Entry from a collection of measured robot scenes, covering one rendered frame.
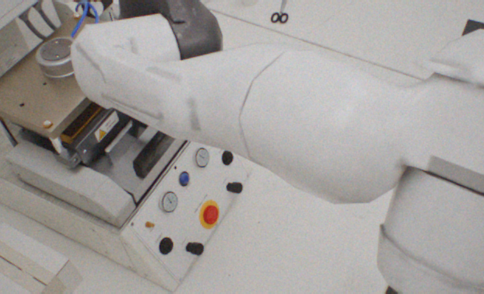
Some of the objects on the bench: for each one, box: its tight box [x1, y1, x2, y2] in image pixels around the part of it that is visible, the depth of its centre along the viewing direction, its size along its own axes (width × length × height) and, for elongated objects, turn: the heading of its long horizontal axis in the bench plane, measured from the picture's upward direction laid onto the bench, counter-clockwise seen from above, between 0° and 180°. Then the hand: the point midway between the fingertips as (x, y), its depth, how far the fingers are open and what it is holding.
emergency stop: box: [203, 205, 218, 225], centre depth 107 cm, size 2×4×4 cm, turn 155°
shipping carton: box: [0, 222, 83, 294], centre depth 100 cm, size 19×13×9 cm
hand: (139, 122), depth 93 cm, fingers closed, pressing on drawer
